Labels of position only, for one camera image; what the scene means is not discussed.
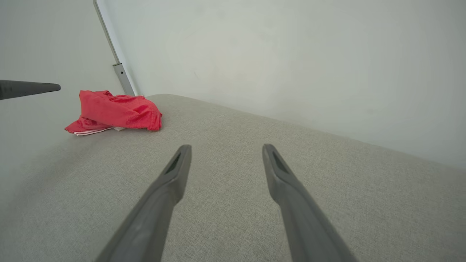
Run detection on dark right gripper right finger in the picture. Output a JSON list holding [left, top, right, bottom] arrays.
[[262, 143, 359, 262]]

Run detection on red basketball jersey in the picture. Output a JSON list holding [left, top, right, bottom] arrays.
[[65, 90, 163, 136]]

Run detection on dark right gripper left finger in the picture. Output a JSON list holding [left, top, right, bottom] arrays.
[[94, 144, 193, 262]]

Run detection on grey metal pole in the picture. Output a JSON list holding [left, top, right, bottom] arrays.
[[93, 0, 136, 96]]

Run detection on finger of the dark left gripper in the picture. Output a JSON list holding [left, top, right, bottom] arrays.
[[0, 80, 62, 101]]

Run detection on grey fabric sofa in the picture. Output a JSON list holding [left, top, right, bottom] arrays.
[[0, 94, 466, 262]]

